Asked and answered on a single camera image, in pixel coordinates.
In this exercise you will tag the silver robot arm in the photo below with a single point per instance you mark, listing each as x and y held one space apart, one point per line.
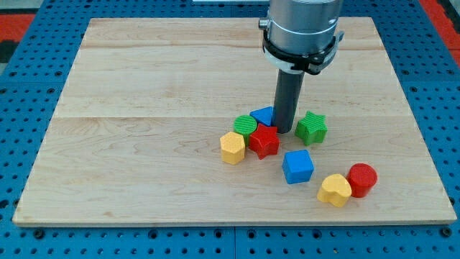
299 36

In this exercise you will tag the red star block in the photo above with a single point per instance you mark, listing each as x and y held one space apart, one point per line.
264 141

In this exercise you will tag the green star block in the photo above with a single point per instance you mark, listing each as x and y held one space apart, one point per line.
311 128

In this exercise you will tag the green cylinder block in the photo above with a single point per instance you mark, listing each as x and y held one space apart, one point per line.
245 125

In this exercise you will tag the yellow hexagon block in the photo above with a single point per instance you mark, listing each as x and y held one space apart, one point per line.
232 148

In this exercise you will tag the blue triangle block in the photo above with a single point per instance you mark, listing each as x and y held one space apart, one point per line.
263 115

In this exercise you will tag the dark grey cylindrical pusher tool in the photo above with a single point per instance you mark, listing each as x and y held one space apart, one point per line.
286 99

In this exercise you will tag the blue cube block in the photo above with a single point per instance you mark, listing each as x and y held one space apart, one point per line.
297 166

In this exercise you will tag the light wooden board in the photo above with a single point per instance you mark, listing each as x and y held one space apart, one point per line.
134 138

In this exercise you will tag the yellow heart block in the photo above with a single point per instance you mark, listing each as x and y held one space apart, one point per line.
335 190

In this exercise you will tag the red cylinder block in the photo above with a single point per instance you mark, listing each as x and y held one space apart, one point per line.
361 177

